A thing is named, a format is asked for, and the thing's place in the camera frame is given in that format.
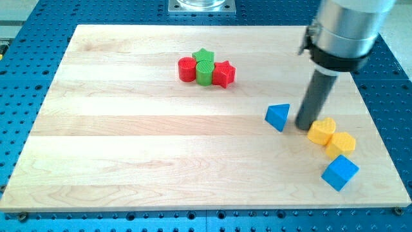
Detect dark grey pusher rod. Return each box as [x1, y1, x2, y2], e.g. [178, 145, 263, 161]
[295, 70, 337, 131]

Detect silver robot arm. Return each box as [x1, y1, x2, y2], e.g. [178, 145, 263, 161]
[295, 0, 396, 131]

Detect yellow hexagon block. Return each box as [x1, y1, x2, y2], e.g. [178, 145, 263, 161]
[325, 132, 356, 160]

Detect blue cube block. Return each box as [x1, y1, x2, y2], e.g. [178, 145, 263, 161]
[321, 155, 359, 191]

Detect yellow heart block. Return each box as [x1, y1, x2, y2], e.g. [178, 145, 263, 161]
[307, 117, 336, 145]

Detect blue triangle block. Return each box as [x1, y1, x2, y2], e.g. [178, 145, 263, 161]
[265, 104, 290, 132]

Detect red star block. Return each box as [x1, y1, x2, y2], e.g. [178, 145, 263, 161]
[212, 61, 236, 88]

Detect green cylinder block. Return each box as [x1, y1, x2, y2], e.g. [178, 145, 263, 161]
[196, 61, 214, 86]

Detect green star block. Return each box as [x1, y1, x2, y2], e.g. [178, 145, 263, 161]
[192, 48, 214, 63]

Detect red cylinder block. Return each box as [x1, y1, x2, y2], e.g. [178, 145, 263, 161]
[178, 57, 197, 82]

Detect wooden board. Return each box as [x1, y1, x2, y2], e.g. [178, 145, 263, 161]
[1, 25, 411, 212]

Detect blue perforated table plate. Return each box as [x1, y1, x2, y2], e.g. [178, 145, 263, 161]
[1, 1, 411, 231]

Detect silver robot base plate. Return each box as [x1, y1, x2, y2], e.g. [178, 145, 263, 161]
[167, 0, 236, 15]

